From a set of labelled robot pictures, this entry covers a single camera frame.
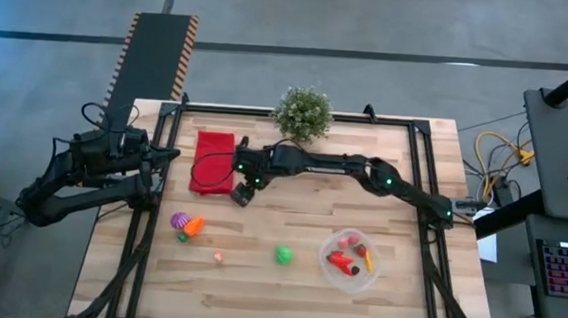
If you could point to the clear plastic container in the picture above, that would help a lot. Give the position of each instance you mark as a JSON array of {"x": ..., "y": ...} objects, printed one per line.
[{"x": 350, "y": 284}]

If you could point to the tiny pale pink toy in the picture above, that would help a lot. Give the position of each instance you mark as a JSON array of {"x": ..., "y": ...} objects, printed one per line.
[{"x": 218, "y": 257}]

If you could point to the grey side desk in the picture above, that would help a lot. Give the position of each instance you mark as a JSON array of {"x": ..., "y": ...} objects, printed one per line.
[{"x": 560, "y": 148}]

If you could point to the round pink toy fruit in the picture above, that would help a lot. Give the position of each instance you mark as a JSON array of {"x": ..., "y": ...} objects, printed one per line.
[{"x": 342, "y": 243}]

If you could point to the round red toy fruit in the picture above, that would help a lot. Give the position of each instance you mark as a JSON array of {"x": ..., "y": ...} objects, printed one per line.
[{"x": 353, "y": 239}]

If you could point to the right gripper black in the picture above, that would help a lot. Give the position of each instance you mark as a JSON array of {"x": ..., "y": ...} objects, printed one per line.
[{"x": 253, "y": 177}]

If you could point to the purple striped toy onion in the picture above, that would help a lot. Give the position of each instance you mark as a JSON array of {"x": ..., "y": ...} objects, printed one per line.
[{"x": 179, "y": 220}]

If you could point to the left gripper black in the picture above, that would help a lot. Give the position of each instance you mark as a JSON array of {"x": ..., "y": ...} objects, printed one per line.
[{"x": 140, "y": 155}]

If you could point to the red cloth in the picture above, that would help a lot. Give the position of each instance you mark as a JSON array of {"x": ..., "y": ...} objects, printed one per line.
[{"x": 211, "y": 159}]

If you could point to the small potted green plant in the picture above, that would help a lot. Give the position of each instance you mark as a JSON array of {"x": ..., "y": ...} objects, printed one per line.
[{"x": 302, "y": 114}]

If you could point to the small dark toy ball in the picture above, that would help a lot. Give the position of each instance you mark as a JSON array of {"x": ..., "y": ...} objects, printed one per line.
[{"x": 355, "y": 270}]

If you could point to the red toy chili pepper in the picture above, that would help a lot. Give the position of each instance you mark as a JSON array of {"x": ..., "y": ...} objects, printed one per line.
[{"x": 339, "y": 261}]

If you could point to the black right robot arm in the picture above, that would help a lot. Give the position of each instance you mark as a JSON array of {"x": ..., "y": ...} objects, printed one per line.
[{"x": 343, "y": 168}]

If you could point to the green toy pepper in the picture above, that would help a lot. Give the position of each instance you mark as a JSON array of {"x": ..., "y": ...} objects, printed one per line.
[{"x": 283, "y": 255}]

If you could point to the white paper sheet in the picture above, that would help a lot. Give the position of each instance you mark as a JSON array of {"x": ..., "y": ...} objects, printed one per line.
[{"x": 488, "y": 246}]

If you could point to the black ramp orange striped edges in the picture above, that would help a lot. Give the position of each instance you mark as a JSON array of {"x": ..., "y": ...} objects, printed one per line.
[{"x": 153, "y": 54}]

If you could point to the red toy strawberry green leaves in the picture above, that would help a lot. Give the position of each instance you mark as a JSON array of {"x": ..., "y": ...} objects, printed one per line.
[{"x": 361, "y": 251}]

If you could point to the orange toy carrot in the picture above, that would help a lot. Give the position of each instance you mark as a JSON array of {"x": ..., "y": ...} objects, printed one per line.
[{"x": 194, "y": 227}]

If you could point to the slim yellow toy vegetable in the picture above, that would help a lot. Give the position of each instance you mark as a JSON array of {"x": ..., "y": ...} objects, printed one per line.
[{"x": 369, "y": 261}]

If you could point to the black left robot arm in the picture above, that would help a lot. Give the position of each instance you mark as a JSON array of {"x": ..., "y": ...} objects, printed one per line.
[{"x": 88, "y": 165}]

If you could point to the black aluminium table frame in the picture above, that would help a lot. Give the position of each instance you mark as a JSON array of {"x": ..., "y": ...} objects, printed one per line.
[{"x": 419, "y": 153}]

